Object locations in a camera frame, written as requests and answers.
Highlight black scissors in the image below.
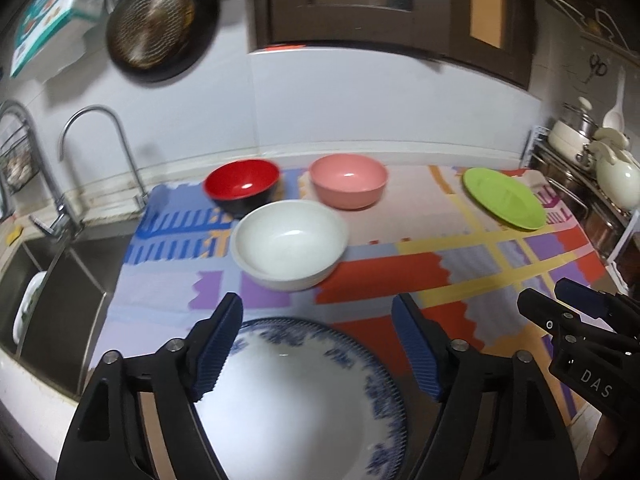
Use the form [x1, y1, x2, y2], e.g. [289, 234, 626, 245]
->
[585, 53, 608, 83]

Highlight white rice paddle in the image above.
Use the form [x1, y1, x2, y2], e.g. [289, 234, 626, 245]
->
[601, 67, 628, 131]

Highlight metal pot shelf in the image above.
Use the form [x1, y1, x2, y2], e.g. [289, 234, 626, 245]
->
[520, 125, 640, 281]

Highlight white colander with greens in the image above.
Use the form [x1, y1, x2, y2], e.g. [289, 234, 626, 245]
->
[11, 270, 48, 346]

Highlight red and black bowl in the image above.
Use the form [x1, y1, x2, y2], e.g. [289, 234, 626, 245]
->
[203, 159, 281, 218]

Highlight person's right forearm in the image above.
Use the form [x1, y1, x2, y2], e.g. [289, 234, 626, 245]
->
[587, 410, 640, 480]

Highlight steel pot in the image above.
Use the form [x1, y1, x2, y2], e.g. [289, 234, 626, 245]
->
[547, 162, 591, 213]

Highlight brown framed window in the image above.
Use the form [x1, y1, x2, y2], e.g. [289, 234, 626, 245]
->
[250, 0, 538, 92]

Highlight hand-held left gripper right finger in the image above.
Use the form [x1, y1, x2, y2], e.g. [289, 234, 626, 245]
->
[391, 294, 576, 480]

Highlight black wire wall basket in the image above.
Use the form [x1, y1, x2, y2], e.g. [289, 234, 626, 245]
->
[0, 120, 41, 193]

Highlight green paper towel pack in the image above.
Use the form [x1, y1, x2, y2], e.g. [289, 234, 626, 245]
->
[10, 0, 108, 78]

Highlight cream ceramic kettle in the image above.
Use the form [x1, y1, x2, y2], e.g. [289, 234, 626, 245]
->
[585, 127, 640, 212]

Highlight black frying pan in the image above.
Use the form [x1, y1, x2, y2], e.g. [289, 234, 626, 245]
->
[106, 0, 221, 83]

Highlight stainless steel sink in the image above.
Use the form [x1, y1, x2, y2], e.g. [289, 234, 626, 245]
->
[0, 232, 131, 396]

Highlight blue-rimmed white plate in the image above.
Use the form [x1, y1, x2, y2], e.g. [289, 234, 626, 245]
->
[192, 316, 408, 480]

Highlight colourful patchwork mat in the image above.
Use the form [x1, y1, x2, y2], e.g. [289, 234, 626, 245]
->
[92, 162, 631, 426]

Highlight thin gooseneck faucet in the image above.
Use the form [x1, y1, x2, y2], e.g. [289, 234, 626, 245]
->
[59, 105, 149, 208]

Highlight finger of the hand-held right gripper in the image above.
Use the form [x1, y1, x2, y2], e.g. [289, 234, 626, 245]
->
[554, 278, 621, 322]
[517, 288, 577, 347]

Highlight green plate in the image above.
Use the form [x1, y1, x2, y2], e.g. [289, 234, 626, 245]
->
[462, 167, 547, 232]

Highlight cream pot with lid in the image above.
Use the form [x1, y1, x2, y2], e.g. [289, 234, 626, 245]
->
[547, 97, 601, 168]

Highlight tall chrome pull-out faucet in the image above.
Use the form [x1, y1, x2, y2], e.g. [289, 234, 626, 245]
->
[0, 100, 83, 238]

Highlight white bowl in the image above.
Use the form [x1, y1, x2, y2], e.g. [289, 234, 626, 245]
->
[230, 200, 350, 292]

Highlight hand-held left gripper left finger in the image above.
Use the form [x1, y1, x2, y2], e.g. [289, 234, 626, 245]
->
[55, 292, 244, 480]

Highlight white wire wall rack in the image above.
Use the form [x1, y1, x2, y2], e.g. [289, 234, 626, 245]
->
[552, 0, 633, 51]

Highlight pink bowl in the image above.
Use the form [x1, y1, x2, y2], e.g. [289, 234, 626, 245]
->
[308, 154, 389, 211]

